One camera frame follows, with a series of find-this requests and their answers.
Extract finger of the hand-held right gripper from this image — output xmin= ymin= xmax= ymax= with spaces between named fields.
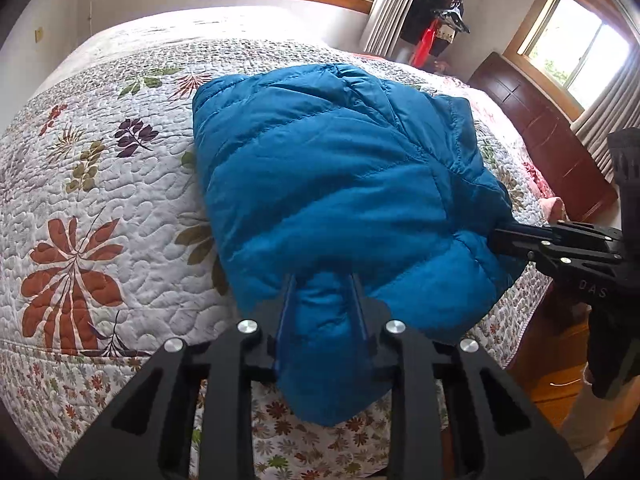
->
xmin=530 ymin=244 xmax=626 ymax=281
xmin=487 ymin=220 xmax=626 ymax=253

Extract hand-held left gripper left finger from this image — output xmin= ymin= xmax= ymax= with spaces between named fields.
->
xmin=57 ymin=272 xmax=301 ymax=480

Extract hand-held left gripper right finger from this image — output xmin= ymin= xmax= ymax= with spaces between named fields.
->
xmin=347 ymin=272 xmax=586 ymax=480

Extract blue padded jacket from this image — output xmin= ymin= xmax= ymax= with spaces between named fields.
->
xmin=191 ymin=62 xmax=531 ymax=428

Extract black clothes hanger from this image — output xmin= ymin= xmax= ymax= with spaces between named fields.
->
xmin=432 ymin=4 xmax=472 ymax=36

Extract pink pillow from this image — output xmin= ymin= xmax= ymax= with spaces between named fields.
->
xmin=539 ymin=195 xmax=569 ymax=224

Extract person's beige trousers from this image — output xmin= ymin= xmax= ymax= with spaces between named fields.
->
xmin=560 ymin=374 xmax=627 ymax=462

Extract dark wooden headboard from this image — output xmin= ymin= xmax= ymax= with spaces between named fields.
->
xmin=467 ymin=51 xmax=619 ymax=224

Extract white pleated curtain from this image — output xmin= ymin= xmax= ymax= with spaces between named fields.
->
xmin=570 ymin=55 xmax=640 ymax=182
xmin=360 ymin=0 xmax=432 ymax=58

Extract floral quilted bedspread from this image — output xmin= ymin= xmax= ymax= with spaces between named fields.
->
xmin=0 ymin=7 xmax=567 ymax=476

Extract black hanging garment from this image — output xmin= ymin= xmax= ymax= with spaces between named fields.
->
xmin=399 ymin=0 xmax=467 ymax=57

